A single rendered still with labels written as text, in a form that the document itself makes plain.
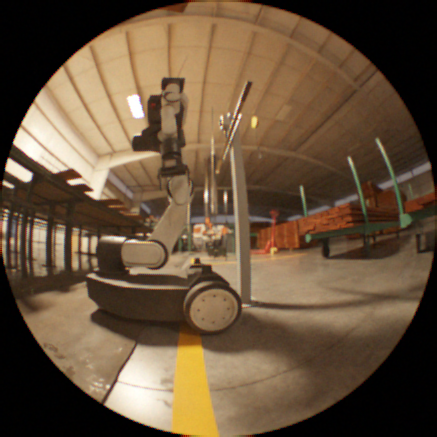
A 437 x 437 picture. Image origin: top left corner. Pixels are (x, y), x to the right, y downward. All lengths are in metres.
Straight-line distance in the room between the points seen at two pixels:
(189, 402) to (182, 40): 7.03
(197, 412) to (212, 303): 0.35
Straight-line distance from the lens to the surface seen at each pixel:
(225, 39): 6.81
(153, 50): 6.97
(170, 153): 0.61
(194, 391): 0.40
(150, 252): 0.66
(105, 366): 0.48
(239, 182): 0.85
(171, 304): 0.56
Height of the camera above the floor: 0.33
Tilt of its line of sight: 11 degrees up
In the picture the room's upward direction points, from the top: 2 degrees counter-clockwise
